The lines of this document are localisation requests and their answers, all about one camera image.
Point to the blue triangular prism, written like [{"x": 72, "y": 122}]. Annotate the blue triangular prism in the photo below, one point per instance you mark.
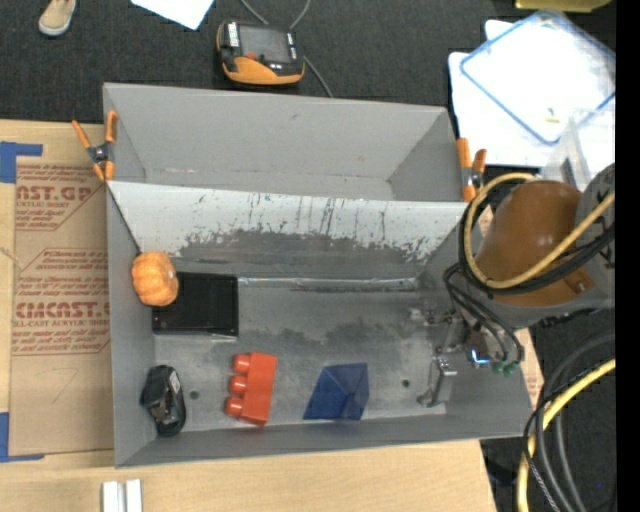
[{"x": 340, "y": 395}]

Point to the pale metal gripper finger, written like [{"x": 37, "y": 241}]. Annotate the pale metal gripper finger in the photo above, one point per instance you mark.
[
  {"x": 441, "y": 382},
  {"x": 430, "y": 316}
]

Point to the person's foot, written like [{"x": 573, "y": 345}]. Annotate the person's foot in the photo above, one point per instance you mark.
[{"x": 56, "y": 17}]

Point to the orange toy building block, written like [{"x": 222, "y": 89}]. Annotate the orange toy building block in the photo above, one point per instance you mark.
[{"x": 255, "y": 387}]

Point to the black flat box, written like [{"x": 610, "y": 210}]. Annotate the black flat box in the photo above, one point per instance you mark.
[{"x": 200, "y": 305}]

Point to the black small tool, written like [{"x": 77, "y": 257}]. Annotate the black small tool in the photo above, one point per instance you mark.
[{"x": 164, "y": 400}]

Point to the orange toy pumpkin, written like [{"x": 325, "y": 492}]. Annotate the orange toy pumpkin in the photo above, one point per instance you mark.
[{"x": 154, "y": 279}]

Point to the brown cardboard board, red print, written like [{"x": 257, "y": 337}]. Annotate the brown cardboard board, red print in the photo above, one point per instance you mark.
[{"x": 55, "y": 280}]

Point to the grey metal bin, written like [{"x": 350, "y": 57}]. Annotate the grey metal bin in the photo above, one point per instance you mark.
[{"x": 320, "y": 310}]

